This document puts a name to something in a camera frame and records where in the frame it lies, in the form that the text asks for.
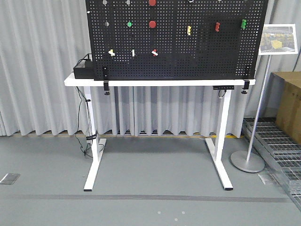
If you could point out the red selector switch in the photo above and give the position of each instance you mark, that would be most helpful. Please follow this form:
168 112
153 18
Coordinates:
154 52

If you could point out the left black table clamp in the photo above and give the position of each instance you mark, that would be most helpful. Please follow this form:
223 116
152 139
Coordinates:
106 81

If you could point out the black table clamp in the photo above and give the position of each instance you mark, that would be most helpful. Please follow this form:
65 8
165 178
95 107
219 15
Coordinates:
106 81
246 81

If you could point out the white standing desk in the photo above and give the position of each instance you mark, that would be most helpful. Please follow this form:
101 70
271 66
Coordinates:
215 147

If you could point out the black perforated pegboard panel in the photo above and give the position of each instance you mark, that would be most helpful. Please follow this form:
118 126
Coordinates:
204 55

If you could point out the desk height control panel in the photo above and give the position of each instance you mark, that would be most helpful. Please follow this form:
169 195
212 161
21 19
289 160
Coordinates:
223 87

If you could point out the black electronics box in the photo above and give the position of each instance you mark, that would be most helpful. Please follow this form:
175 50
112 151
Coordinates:
84 68

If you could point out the lower red mushroom button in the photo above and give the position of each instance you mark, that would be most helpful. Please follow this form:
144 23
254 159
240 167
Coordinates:
152 24

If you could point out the red mushroom button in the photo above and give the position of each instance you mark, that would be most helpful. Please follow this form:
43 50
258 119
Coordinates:
152 2
152 24

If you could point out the right black table clamp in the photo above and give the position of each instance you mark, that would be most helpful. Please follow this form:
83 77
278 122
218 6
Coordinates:
246 81

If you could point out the silver sign stand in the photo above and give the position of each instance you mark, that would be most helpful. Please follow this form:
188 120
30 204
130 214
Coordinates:
247 161

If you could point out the upper red mushroom button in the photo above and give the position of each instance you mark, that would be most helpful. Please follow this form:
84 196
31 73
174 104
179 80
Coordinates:
152 2

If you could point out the grey curtain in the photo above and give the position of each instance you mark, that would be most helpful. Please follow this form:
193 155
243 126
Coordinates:
41 41

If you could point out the metal grate platform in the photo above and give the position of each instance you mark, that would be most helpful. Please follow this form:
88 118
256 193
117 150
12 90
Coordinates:
283 156

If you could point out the cardboard box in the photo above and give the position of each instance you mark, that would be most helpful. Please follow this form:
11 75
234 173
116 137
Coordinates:
289 113

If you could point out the framed picture sign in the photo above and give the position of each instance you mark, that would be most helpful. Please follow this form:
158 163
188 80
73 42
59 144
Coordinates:
278 39

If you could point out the floor outlet plate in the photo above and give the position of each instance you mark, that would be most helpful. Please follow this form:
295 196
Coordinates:
9 178

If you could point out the yellow toggle handle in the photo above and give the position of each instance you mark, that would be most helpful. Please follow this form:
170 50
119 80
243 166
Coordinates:
189 30

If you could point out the red toggle handle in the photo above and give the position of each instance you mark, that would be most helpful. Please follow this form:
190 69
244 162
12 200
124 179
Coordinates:
217 27

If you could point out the green toggle handle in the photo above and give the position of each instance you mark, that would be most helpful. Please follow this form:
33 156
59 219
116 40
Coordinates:
243 24

